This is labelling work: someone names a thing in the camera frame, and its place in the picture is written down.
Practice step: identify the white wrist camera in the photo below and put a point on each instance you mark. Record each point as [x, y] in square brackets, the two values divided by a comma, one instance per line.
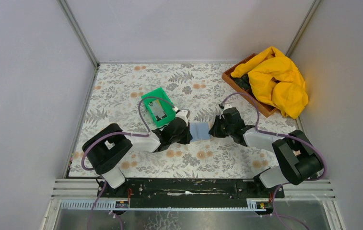
[183, 114]
[224, 106]

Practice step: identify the floral table mat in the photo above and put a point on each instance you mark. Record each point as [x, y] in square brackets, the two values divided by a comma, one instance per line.
[198, 87]

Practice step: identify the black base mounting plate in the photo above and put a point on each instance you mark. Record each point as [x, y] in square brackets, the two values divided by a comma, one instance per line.
[188, 193]

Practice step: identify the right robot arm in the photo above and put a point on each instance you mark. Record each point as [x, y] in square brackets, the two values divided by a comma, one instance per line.
[297, 158]

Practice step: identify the green plastic bin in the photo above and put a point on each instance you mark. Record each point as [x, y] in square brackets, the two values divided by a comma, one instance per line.
[160, 94]

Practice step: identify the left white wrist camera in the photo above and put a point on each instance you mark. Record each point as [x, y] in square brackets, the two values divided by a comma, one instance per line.
[183, 114]

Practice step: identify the brown wooden tray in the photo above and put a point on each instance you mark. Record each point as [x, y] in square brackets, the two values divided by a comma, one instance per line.
[242, 85]

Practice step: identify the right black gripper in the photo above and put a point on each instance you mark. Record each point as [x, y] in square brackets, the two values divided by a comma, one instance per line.
[215, 131]

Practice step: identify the aluminium frame rails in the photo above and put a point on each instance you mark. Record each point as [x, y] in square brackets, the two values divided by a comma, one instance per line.
[75, 204]

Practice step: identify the yellow cloth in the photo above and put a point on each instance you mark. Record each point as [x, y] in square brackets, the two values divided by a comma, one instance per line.
[275, 80]

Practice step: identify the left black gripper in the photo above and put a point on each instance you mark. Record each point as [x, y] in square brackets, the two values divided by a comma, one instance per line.
[188, 137]

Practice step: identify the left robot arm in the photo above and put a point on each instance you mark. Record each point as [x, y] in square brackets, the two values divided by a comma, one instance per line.
[105, 150]

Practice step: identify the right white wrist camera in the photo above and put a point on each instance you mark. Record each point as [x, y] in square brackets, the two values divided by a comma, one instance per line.
[224, 106]

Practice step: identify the black VIP card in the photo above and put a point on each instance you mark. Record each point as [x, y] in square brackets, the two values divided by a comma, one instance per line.
[160, 116]

